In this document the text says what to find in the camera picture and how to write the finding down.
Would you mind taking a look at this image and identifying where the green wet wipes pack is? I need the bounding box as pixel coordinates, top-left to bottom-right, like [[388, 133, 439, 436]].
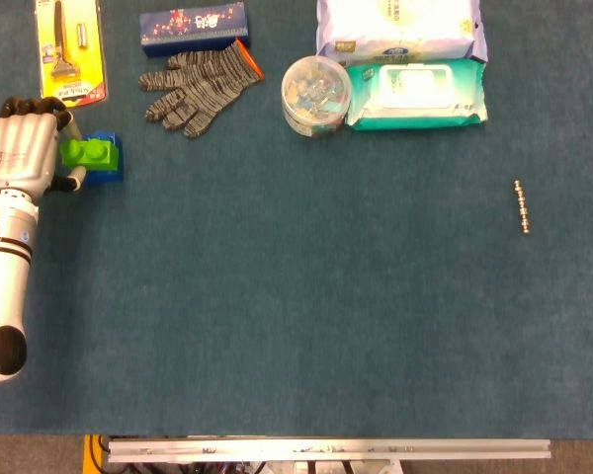
[[344, 58, 489, 132]]

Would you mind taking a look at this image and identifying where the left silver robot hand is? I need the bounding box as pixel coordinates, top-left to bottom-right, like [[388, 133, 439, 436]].
[[0, 95, 88, 199]]

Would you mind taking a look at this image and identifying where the blue toy brick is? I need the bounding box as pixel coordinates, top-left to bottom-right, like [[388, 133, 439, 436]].
[[81, 129, 126, 188]]

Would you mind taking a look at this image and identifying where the green toy brick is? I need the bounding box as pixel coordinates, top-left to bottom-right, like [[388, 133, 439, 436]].
[[59, 137, 121, 173]]

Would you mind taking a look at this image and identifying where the grey striped knit glove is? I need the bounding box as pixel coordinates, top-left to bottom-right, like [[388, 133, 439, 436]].
[[137, 39, 266, 140]]

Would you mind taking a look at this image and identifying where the blue table cloth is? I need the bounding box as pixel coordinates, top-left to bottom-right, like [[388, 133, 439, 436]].
[[0, 0, 593, 440]]

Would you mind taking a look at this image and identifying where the aluminium frame rail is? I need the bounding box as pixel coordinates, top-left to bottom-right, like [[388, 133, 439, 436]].
[[107, 437, 552, 464]]

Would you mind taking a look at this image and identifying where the clear round clip container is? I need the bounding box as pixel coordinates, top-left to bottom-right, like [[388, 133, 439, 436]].
[[281, 54, 353, 139]]

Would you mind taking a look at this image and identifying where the yellow razor blister pack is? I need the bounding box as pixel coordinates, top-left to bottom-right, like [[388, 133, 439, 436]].
[[34, 0, 110, 109]]

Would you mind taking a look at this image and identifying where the white tissue pack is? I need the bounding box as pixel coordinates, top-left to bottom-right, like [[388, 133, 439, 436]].
[[315, 0, 489, 64]]

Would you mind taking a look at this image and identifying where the dark blue printed box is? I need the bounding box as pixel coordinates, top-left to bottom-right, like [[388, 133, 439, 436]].
[[138, 1, 251, 59]]

